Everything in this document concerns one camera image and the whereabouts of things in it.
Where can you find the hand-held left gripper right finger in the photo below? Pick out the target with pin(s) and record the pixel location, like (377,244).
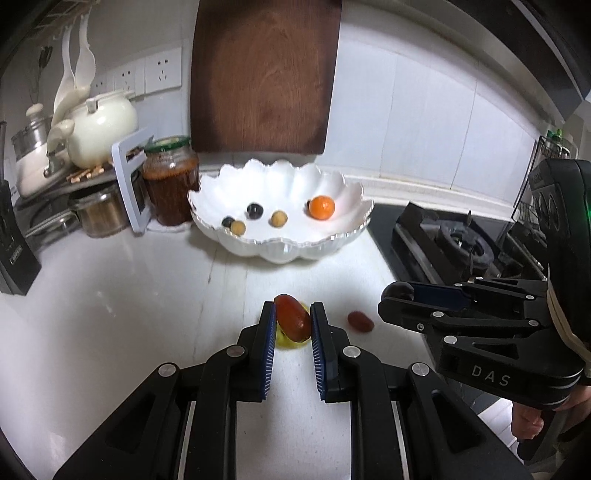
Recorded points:
(318,350)

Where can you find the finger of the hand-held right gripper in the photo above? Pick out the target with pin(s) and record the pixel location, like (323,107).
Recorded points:
(401,314)
(438,295)

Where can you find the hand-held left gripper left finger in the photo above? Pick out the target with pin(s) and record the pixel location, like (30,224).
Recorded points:
(268,350)

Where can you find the yellow-green plum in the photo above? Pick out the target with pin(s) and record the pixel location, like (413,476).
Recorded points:
(288,344)

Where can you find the dark purple grape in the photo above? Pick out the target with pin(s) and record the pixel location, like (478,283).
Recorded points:
(399,290)
(254,211)

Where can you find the large red cherry tomato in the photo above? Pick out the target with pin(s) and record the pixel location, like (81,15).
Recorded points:
(293,318)

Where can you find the yellow longan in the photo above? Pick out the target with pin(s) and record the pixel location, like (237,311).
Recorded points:
(278,218)
(238,227)

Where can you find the small dark grape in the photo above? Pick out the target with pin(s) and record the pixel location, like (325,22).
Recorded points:
(226,222)

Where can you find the white scalloped bowl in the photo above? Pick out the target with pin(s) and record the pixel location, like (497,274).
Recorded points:
(286,189)

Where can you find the person's right hand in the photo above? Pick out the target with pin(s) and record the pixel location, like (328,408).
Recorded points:
(524,422)

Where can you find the small red jujube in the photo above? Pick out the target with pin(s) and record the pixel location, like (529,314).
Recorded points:
(360,321)

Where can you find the round stove burner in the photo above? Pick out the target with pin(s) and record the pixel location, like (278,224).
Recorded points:
(466,244)

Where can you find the black pan support grate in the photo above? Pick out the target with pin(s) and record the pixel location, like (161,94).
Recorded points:
(415,235)

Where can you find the black gas stove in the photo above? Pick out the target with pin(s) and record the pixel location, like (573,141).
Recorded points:
(383,226)

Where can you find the small orange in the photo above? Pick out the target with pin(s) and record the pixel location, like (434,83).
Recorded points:
(321,206)

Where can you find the glass jar with green lid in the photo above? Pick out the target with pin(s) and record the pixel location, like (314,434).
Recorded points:
(171,184)

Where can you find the glass jar with metal lid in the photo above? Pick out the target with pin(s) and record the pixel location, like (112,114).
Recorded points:
(99,212)

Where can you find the wooden trivet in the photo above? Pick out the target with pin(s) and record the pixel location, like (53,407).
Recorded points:
(85,173)

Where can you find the steel pan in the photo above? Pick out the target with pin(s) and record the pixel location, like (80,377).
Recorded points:
(46,222)

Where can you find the metal countertop shelf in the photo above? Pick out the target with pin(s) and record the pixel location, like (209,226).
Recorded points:
(60,187)

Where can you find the dark wooden cutting board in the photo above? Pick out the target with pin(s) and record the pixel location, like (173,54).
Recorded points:
(263,78)

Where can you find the cream ceramic pot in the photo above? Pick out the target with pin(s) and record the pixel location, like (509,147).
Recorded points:
(104,124)

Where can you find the small white pot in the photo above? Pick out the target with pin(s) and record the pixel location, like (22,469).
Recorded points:
(32,173)

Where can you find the white hanging spoon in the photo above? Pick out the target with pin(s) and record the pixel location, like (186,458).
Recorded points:
(68,76)
(86,60)

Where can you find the dark hanging utensil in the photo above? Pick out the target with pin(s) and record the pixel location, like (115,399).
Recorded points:
(44,57)

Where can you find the white rectangular frame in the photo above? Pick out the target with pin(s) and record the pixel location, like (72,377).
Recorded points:
(123,194)

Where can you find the white wall socket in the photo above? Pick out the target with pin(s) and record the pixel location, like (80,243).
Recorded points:
(99,86)
(125,78)
(161,69)

